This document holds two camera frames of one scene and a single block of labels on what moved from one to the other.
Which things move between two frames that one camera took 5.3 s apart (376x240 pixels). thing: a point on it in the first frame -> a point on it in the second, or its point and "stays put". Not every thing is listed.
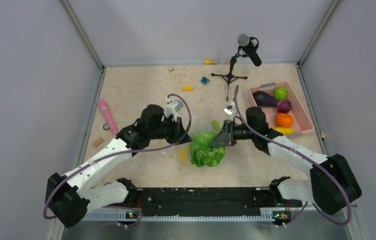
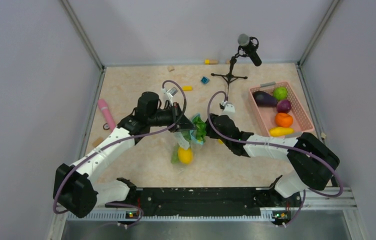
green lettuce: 203,154 -> 201,126
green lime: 280,93 stays put
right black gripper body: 233,132 -> 210,132
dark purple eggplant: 264,99 stays put
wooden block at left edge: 98,142 stays put
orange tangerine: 283,120 stays put
